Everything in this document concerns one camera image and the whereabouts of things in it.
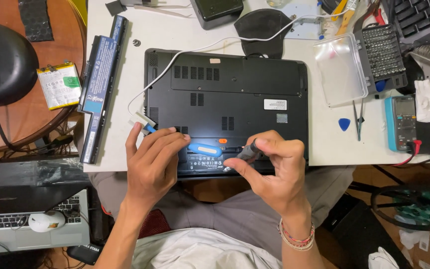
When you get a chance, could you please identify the person's left hand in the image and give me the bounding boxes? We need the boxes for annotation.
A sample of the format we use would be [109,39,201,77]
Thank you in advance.
[125,121,192,210]

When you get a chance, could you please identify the person's right hand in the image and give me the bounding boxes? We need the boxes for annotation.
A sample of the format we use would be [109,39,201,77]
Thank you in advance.
[223,130,310,221]

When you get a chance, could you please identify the grey precision screwdriver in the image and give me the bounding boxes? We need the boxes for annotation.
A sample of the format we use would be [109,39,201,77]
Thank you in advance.
[222,139,262,173]

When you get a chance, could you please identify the blue flexible USB light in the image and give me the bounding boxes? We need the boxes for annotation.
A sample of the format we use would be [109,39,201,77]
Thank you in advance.
[143,123,223,158]

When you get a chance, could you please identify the red mesh cushion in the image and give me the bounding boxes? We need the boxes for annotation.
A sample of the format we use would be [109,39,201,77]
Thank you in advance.
[138,208,172,240]

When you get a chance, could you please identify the white USB plug block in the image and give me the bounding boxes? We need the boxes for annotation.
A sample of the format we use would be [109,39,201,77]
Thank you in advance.
[128,111,157,129]

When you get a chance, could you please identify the person's grey shorts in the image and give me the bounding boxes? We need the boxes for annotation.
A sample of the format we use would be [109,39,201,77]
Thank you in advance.
[88,166,355,262]

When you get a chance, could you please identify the person's white shirt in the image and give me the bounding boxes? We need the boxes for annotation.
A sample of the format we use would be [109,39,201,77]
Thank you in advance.
[131,228,283,269]

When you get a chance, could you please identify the black tweezers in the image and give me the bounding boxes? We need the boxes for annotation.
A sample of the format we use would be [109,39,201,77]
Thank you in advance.
[352,98,366,142]

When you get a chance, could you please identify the large black box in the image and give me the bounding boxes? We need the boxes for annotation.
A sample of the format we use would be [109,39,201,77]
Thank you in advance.
[321,194,413,269]

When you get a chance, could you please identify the long black laptop battery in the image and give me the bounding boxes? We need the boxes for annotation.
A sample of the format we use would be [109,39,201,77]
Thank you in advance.
[78,15,130,165]

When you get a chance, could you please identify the white computer mouse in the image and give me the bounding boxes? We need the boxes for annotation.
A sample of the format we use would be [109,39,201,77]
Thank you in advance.
[28,210,66,233]

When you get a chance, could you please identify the black plastic wrapped item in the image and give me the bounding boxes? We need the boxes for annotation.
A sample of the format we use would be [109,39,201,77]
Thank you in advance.
[0,157,89,189]

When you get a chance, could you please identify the white yellow phone battery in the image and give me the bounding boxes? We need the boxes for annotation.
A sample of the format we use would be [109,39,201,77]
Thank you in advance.
[37,62,82,111]

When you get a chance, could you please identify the white crumpled cloth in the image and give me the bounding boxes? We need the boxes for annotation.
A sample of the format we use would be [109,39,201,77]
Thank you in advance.
[368,247,400,269]

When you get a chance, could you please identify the silver laptop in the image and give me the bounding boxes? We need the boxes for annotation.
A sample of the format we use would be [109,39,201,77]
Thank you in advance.
[0,189,90,255]

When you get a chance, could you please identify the blue digital multimeter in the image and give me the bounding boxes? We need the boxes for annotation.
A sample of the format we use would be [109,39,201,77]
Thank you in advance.
[384,96,430,154]

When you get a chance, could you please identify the round wooden table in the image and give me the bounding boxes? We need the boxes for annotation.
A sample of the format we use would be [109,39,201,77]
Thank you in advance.
[0,0,88,153]

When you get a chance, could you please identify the red multimeter probe lead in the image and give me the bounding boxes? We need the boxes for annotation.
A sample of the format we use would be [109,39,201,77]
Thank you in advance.
[390,139,423,167]

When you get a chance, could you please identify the black face mask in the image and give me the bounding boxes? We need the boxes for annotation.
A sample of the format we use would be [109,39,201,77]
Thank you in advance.
[234,9,294,60]

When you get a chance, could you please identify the green patterned bag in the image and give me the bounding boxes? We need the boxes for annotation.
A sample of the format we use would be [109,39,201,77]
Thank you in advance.
[392,189,430,225]

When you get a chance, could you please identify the white plate with metal parts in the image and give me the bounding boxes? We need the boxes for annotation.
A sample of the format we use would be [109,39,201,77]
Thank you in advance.
[282,3,324,40]

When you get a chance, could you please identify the white plastic strips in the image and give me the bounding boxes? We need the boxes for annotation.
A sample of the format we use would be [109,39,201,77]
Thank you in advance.
[133,4,193,18]

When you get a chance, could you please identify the grey screwdriver bit case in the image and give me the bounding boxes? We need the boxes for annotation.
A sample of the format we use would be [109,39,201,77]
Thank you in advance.
[313,23,409,108]

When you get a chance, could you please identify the crumpled white tissue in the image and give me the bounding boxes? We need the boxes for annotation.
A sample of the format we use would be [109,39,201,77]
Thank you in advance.
[414,78,430,127]

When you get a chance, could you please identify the black glossy box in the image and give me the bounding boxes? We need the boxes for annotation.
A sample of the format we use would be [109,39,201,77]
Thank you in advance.
[190,0,245,30]

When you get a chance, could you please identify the black round dome object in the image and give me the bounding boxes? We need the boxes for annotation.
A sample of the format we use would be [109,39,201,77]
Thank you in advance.
[0,21,39,107]

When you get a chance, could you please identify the black bubble wrap sheet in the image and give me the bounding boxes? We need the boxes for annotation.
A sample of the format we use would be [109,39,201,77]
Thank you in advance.
[18,0,54,42]

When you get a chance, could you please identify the black keyboard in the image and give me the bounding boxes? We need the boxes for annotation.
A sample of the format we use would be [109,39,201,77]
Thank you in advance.
[381,0,430,45]

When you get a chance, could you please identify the colourful beaded wrist bracelets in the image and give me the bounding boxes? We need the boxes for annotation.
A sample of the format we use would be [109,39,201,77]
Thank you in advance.
[278,218,316,252]

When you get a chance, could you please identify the white cable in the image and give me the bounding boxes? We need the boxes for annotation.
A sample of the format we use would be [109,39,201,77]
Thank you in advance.
[127,0,359,117]

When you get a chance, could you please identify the yellow handled tool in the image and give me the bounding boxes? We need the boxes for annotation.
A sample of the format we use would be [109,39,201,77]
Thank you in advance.
[331,0,357,36]

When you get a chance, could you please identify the red handled pliers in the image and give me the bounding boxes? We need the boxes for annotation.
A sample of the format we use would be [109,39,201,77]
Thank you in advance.
[353,0,387,32]

